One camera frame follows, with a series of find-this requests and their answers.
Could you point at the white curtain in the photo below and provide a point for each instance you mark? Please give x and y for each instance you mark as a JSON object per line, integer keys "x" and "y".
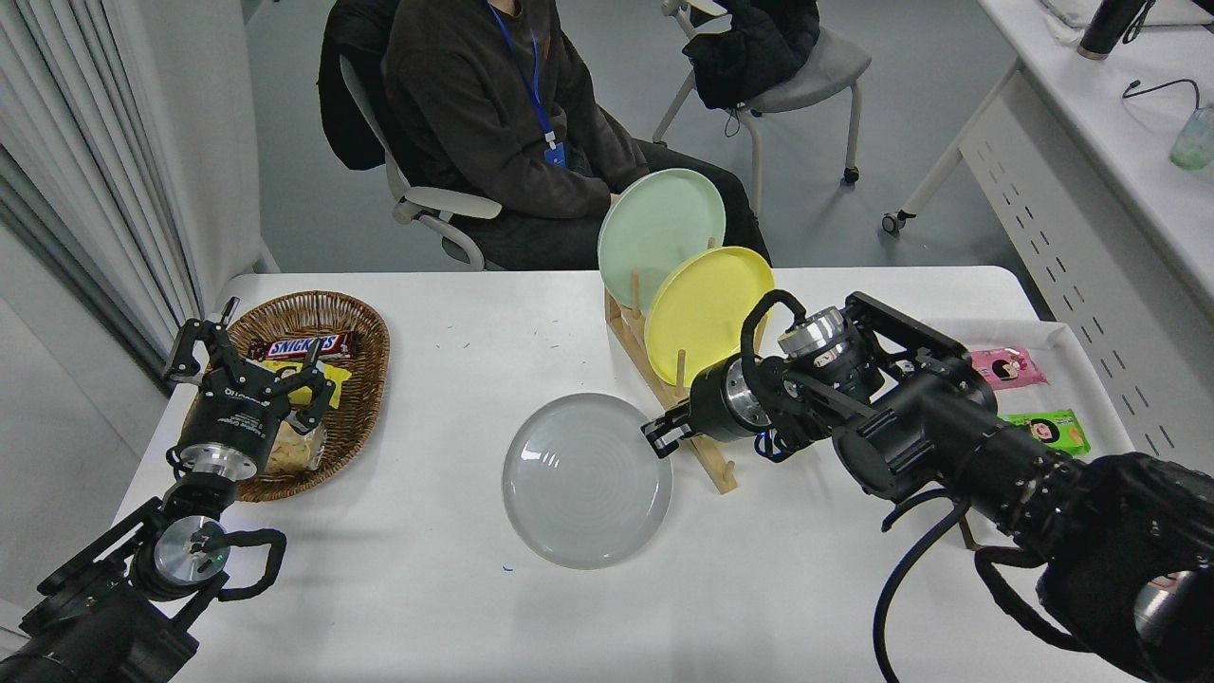
{"x": 57, "y": 114}

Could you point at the brown wicker basket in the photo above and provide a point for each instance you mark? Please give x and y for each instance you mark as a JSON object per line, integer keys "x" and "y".
{"x": 365, "y": 398}

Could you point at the pale green plate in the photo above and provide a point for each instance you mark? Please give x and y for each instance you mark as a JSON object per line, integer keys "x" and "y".
{"x": 659, "y": 228}

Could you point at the Snickers chocolate bar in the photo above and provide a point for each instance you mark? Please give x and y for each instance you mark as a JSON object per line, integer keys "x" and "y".
{"x": 303, "y": 346}

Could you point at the white office chair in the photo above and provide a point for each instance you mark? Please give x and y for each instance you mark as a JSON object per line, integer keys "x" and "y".
{"x": 446, "y": 202}

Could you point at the pink snack packet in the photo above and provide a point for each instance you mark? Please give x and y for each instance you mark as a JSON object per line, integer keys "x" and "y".
{"x": 1015, "y": 365}

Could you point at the clear bag of crackers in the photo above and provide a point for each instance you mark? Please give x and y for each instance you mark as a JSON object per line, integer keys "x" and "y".
{"x": 294, "y": 453}

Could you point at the green snack packet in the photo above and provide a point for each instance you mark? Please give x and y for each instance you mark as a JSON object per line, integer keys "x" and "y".
{"x": 1067, "y": 432}

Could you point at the grey plate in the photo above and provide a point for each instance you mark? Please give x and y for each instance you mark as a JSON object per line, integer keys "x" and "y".
{"x": 583, "y": 484}

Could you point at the yellow plate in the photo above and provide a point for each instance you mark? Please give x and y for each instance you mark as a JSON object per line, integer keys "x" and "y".
{"x": 697, "y": 313}

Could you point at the clear green bottle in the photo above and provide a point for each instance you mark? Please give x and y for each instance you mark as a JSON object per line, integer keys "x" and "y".
{"x": 1195, "y": 142}

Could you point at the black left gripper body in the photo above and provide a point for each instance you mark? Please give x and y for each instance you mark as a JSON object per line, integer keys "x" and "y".
{"x": 237, "y": 417}

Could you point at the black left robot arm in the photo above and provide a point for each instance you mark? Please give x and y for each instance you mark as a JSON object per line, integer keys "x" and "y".
{"x": 85, "y": 626}

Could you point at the person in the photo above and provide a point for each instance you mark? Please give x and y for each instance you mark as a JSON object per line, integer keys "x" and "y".
{"x": 474, "y": 114}

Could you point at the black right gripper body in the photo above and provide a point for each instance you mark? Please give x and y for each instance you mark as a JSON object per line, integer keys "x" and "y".
{"x": 707, "y": 408}

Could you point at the white rectangular tray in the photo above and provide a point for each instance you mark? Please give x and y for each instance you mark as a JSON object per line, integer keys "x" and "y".
{"x": 1091, "y": 379}

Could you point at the black jacket on grey chair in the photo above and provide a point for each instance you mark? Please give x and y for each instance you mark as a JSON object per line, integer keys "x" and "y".
{"x": 749, "y": 52}

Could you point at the black flask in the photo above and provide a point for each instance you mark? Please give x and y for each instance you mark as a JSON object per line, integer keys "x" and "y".
{"x": 1105, "y": 24}

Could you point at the yellow snack packet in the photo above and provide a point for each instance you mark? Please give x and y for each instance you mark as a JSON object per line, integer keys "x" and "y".
{"x": 338, "y": 379}

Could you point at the wooden plate rack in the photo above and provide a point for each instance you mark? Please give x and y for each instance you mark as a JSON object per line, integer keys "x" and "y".
{"x": 726, "y": 479}

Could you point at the grey chair with castors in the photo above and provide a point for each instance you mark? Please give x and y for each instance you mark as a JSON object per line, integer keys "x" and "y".
{"x": 816, "y": 71}

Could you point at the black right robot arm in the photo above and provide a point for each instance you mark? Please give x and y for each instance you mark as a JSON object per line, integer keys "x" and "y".
{"x": 948, "y": 436}

